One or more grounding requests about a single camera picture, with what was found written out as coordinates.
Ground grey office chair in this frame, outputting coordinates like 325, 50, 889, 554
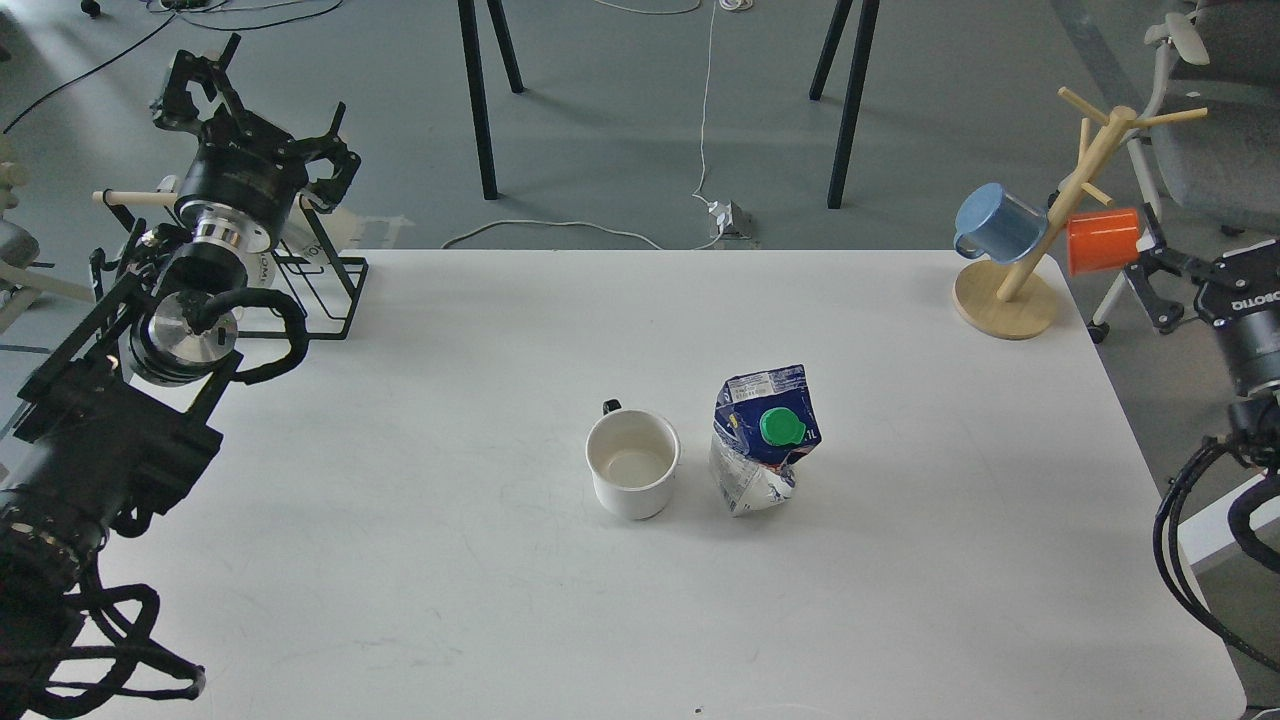
1088, 0, 1280, 345

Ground wooden mug tree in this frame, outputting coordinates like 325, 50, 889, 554
952, 87, 1210, 340

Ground blue mug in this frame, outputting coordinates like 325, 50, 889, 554
954, 182, 1048, 264

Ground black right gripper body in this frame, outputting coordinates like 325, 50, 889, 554
1196, 240, 1279, 397

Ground wooden dowel rod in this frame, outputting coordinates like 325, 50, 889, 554
91, 190, 178, 208

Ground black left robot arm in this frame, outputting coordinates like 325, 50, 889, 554
1, 35, 369, 719

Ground blue white milk carton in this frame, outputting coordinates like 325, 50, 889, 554
709, 364, 822, 518

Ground black stand right legs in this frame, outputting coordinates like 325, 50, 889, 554
808, 1, 881, 210

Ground white smiley mug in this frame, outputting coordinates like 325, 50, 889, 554
584, 398, 682, 521

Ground white power adapter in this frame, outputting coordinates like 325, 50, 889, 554
707, 201, 755, 241

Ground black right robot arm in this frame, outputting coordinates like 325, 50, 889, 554
1123, 204, 1279, 673

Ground black floor cable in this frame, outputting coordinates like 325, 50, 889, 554
0, 0, 343, 136

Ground orange mug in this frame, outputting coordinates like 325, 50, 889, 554
1066, 208, 1142, 277

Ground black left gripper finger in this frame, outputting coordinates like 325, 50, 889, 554
294, 102, 362, 213
151, 33, 251, 136

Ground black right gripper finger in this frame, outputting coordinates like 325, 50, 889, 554
1123, 202, 1216, 334

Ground black stand left legs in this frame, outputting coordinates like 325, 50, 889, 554
457, 1, 525, 201

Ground white cup on rack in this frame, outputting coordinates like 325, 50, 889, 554
248, 195, 362, 288

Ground black stand legs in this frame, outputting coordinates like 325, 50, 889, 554
457, 1, 525, 201
808, 1, 881, 210

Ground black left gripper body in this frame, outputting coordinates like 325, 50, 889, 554
175, 110, 308, 252

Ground black wire dish rack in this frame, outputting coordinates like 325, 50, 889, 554
104, 202, 369, 357

